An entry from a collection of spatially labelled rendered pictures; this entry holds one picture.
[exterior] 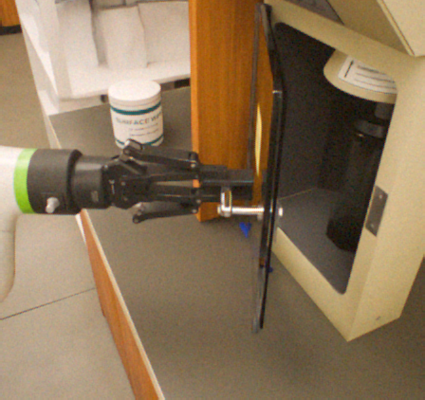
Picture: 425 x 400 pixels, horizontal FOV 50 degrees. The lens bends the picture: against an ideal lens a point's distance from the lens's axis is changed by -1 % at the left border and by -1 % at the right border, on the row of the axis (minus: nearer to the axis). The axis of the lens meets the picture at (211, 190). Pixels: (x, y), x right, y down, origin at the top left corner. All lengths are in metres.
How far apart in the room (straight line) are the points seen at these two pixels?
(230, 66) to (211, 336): 0.45
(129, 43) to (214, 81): 0.93
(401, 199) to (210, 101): 0.38
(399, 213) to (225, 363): 0.34
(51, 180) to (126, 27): 1.14
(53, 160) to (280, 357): 0.45
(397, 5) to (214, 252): 0.59
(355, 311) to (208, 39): 0.48
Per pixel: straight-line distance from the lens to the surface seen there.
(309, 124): 0.85
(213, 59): 0.80
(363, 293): 0.71
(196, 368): 0.74
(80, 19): 1.77
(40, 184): 0.63
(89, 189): 0.62
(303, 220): 0.87
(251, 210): 0.58
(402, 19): 0.46
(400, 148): 0.56
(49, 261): 2.33
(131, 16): 1.71
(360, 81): 0.62
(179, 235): 0.94
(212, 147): 0.87
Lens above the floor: 1.57
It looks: 37 degrees down
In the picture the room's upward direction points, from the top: straight up
